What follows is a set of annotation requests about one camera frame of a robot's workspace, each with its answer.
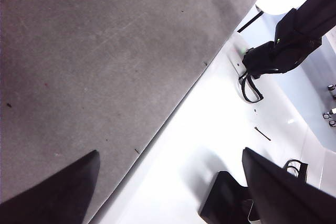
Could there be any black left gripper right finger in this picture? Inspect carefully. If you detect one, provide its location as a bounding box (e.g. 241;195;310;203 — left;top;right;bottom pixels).
241;147;336;224

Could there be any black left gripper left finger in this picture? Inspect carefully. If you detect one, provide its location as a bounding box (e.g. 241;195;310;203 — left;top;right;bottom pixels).
0;150;101;224

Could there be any black cable loop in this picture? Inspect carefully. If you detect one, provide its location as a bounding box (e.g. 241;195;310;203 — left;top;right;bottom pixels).
239;73;265;103
283;158;308;183

